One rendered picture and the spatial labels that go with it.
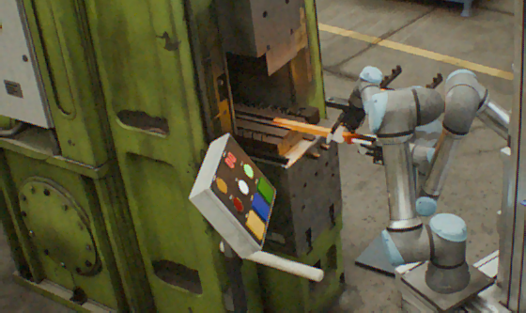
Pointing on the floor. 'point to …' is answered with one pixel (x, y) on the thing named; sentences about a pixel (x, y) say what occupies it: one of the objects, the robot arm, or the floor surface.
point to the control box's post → (235, 278)
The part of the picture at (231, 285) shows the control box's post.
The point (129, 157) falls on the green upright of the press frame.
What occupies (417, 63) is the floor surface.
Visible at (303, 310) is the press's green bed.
